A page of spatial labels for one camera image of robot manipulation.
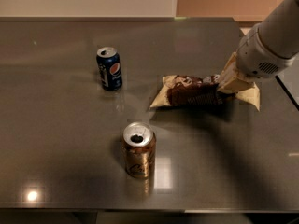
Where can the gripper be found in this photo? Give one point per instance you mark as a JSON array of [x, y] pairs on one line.
[[257, 56]]

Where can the brown chip bag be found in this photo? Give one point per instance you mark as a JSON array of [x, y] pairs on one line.
[[178, 90]]

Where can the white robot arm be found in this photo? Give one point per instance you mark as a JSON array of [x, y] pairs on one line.
[[267, 49]]

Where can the orange soda can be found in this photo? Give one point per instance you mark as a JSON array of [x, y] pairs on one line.
[[138, 147]]

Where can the blue Pepsi can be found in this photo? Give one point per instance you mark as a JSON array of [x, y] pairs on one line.
[[109, 64]]

